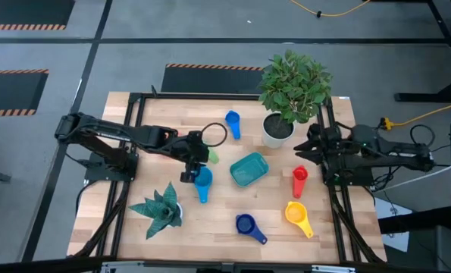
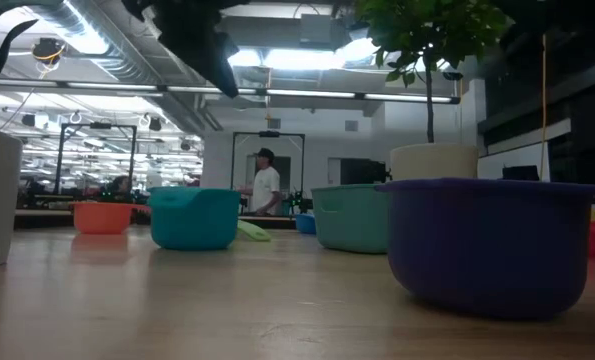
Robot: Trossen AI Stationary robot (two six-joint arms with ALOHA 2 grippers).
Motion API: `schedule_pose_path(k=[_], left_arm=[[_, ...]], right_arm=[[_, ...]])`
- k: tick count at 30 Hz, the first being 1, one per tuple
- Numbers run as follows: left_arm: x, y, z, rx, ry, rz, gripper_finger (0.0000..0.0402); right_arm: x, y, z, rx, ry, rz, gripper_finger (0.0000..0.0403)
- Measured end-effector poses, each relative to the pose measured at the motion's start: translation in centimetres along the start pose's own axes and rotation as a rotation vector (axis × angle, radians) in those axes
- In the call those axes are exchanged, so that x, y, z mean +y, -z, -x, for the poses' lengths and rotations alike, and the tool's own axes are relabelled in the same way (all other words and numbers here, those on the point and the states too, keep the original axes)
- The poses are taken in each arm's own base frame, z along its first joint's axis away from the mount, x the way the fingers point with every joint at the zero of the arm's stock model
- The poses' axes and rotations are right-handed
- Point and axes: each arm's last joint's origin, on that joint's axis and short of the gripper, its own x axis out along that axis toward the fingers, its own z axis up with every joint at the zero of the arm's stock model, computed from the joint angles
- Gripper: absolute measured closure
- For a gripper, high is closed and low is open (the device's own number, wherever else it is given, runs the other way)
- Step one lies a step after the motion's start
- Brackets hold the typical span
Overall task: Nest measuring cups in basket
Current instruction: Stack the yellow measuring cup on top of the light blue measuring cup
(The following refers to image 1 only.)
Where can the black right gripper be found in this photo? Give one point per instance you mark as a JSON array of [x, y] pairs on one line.
[[331, 148]]

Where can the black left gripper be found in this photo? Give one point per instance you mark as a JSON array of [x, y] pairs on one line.
[[193, 149]]

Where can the large light blue measuring cup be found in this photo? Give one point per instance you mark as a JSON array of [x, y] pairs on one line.
[[203, 186]]

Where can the green measuring cup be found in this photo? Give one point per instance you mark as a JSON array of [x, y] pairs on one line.
[[214, 156]]

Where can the red measuring cup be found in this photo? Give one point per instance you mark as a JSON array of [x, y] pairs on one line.
[[299, 182]]

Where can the teal square measuring cup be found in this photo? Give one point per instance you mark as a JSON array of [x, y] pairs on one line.
[[249, 170]]

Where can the yellow measuring cup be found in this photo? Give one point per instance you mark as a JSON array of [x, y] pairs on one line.
[[295, 213]]

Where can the small blue measuring cup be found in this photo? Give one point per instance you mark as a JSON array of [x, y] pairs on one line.
[[233, 123]]

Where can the dark blue measuring cup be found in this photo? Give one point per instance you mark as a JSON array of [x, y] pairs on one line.
[[245, 223]]

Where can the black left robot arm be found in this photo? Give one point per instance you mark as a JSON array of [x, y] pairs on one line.
[[111, 130]]

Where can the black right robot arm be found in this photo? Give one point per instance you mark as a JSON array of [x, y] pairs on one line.
[[399, 159]]

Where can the small white plant pot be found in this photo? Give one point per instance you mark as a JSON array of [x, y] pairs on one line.
[[180, 213]]

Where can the large white plant pot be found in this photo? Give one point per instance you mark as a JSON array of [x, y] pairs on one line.
[[270, 143]]

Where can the small white sticker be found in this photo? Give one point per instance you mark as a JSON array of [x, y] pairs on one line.
[[344, 98]]

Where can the leafy green plant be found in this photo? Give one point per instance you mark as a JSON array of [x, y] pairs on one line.
[[293, 85]]

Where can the black hazard-striped floor mat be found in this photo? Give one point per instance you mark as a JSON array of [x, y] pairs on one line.
[[24, 11], [210, 80], [9, 91]]

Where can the silver table edge bar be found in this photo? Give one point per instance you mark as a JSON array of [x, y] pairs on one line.
[[331, 269]]

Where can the black furniture block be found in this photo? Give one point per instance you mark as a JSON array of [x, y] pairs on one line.
[[445, 246]]

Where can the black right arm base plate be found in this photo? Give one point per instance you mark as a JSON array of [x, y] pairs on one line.
[[361, 178]]

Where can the black aluminium table frame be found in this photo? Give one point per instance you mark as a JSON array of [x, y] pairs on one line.
[[210, 96]]

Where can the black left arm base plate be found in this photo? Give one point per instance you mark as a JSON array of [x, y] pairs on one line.
[[96, 174]]

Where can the black desk leg frame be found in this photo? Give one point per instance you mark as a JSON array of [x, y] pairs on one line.
[[418, 97]]

